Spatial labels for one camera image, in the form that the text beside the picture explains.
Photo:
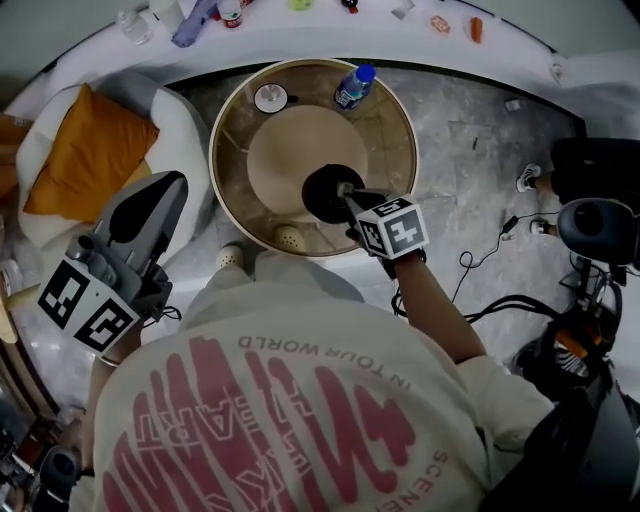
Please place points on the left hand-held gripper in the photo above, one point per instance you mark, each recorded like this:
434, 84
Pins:
100, 300

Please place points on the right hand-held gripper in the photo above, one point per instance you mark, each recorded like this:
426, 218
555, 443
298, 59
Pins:
400, 230

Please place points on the black kettle jug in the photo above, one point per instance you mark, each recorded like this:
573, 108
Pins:
322, 195

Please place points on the person's right forearm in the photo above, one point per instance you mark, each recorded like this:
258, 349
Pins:
435, 310

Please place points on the round glass-top table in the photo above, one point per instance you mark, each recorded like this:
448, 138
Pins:
395, 150

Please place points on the white clog shoe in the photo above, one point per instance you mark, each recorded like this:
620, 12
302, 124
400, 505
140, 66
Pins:
289, 238
230, 256

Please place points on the beige round table base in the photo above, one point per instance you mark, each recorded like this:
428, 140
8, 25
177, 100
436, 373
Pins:
300, 145

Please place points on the orange cushion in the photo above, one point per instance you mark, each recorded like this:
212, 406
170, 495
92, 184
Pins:
90, 155

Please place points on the white armchair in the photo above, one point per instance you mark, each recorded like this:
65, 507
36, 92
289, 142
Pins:
180, 140

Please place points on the beige trousers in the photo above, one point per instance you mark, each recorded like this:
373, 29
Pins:
300, 270

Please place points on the blue-capped water bottle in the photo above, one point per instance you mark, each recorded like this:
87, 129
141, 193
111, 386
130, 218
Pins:
354, 89

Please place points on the white cup with saucer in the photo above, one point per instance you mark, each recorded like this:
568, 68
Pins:
270, 98

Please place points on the wooden side table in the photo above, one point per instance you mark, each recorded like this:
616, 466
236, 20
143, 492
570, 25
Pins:
15, 315

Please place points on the curved white ledge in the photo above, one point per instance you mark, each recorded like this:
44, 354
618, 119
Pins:
325, 35

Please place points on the crumpled white paper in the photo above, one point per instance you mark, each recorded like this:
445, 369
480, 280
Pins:
513, 105

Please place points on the dark cola bottle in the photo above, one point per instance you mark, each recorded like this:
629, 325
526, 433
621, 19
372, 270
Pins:
350, 6

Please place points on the clear glass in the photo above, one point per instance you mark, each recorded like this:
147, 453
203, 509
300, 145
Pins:
135, 27

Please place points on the small gray item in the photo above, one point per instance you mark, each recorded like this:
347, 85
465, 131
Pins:
403, 9

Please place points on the green plastic bottle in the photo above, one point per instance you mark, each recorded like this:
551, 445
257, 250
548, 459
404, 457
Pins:
300, 4

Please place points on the orange sausage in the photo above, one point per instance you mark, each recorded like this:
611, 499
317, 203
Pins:
476, 30

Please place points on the white paper cup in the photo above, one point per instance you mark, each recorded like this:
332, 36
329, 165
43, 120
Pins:
167, 14

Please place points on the cream pink-printed T-shirt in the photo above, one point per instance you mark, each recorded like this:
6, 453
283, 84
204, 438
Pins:
450, 400

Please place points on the white bottle red label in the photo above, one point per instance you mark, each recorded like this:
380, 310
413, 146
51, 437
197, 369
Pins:
230, 14

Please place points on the small white ledge item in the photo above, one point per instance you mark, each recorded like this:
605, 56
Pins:
557, 69

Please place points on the black chair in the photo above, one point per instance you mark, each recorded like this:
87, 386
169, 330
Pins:
585, 320

